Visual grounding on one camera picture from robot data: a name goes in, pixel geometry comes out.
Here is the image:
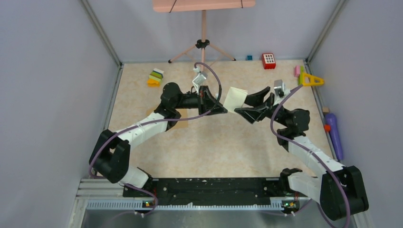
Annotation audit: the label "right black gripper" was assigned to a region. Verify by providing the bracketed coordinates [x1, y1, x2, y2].
[234, 87, 289, 128]

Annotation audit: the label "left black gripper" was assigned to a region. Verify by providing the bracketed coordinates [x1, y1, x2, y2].
[174, 85, 227, 116]

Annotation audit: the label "beige lined letter paper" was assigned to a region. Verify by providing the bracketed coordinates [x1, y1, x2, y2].
[223, 87, 248, 114]

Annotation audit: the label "brown kraft envelope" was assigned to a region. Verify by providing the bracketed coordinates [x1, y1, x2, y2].
[146, 109, 189, 130]

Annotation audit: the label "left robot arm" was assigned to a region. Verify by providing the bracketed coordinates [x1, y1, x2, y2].
[89, 82, 228, 196]

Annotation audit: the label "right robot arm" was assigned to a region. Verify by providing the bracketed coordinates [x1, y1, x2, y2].
[234, 86, 369, 221]

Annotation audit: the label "red window toy block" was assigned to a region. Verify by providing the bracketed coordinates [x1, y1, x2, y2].
[261, 53, 276, 69]

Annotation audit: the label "pink toy block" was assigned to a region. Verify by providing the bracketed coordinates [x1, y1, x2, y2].
[294, 66, 301, 77]

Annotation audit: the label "stacked colourful toy blocks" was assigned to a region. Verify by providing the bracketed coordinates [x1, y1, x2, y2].
[147, 68, 164, 87]

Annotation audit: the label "yellow triangle toy block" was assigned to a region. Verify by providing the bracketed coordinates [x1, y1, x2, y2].
[298, 72, 325, 86]

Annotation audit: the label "pink tripod stand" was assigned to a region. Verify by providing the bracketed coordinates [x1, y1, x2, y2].
[168, 10, 236, 66]

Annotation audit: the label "green toy block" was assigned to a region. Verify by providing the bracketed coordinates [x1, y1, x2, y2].
[299, 66, 305, 75]

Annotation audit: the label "purple toy bottle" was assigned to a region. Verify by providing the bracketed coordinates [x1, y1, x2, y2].
[324, 113, 344, 160]

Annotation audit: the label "pink board on tripod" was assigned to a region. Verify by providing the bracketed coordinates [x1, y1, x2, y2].
[152, 0, 256, 13]

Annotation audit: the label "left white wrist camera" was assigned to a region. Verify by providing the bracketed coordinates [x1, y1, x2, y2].
[192, 66, 208, 93]

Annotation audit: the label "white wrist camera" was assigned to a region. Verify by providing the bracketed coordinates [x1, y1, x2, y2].
[274, 79, 290, 98]
[192, 66, 208, 93]

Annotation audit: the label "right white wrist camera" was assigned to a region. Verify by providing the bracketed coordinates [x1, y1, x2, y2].
[274, 79, 290, 98]

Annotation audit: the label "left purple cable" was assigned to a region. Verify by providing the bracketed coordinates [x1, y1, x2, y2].
[88, 62, 222, 179]

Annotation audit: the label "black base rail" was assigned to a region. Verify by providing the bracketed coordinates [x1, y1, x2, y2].
[123, 177, 301, 209]

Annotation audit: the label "white toothed cable duct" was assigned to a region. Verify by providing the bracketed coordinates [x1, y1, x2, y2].
[86, 199, 284, 211]

